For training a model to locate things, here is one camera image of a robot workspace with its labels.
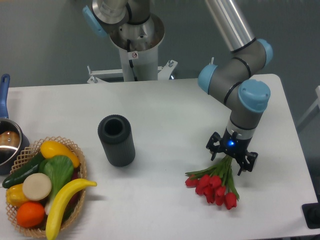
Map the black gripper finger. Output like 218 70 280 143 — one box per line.
206 132 223 161
234 150 258 176

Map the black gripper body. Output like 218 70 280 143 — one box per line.
220 129 252 159

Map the red tulip bouquet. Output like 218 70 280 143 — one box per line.
184 155 240 210

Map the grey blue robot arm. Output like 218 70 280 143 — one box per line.
82 0 273 172

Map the black device at table edge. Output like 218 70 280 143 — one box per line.
301 202 320 229

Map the dark grey ribbed vase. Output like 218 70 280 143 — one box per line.
97 114 136 167

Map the green bok choy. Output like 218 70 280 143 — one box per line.
39 155 74 215

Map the yellow banana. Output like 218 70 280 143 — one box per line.
45 178 98 240

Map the yellow squash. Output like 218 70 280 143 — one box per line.
40 140 80 168

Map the woven wicker basket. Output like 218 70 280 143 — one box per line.
6 136 87 239

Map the beige round disc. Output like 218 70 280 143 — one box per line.
22 173 52 201

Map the orange fruit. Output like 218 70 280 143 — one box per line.
16 201 45 228

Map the dark green cucumber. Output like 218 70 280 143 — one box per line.
2 152 45 189

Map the yellow bell pepper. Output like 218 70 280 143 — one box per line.
6 183 30 207

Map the white frame at right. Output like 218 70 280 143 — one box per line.
296 85 320 133

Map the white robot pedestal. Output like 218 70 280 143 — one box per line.
87 13 178 84

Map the black cable on pedestal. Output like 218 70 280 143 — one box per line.
126 39 138 82

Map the blue handled saucepan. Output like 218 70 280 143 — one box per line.
0 74 30 176

